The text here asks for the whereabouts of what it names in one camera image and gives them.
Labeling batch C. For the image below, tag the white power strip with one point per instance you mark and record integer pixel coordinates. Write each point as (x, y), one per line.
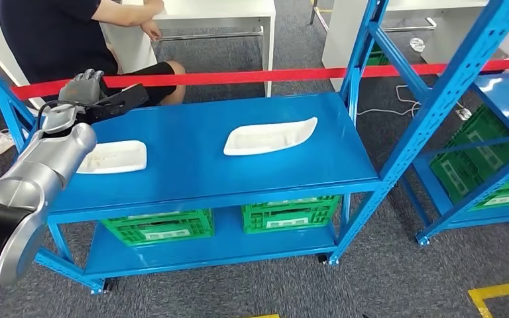
(464, 114)

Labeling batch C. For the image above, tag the red barrier tape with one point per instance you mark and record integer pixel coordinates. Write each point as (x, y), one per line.
(237, 78)

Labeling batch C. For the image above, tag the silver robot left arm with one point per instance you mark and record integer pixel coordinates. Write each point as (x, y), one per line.
(39, 171)

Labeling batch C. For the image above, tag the wide white plastic shell part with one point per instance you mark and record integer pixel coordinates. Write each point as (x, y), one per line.
(109, 158)

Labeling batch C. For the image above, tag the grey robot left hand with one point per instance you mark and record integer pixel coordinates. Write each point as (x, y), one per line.
(81, 90)

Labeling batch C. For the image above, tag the long white plastic shell part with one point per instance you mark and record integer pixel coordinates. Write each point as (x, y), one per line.
(267, 138)

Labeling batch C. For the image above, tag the blue metal shelf rack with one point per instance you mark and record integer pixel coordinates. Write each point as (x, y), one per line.
(215, 131)
(505, 101)

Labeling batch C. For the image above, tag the crumpled clear plastic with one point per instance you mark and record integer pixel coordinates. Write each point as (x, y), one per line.
(417, 44)

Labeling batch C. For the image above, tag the yellow floor tape square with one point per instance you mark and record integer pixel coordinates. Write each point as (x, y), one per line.
(500, 290)
(259, 316)

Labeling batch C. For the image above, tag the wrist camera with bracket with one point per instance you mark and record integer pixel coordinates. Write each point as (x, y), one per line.
(123, 100)

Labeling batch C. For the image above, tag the white table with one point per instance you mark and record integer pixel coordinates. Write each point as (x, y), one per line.
(333, 44)
(215, 11)

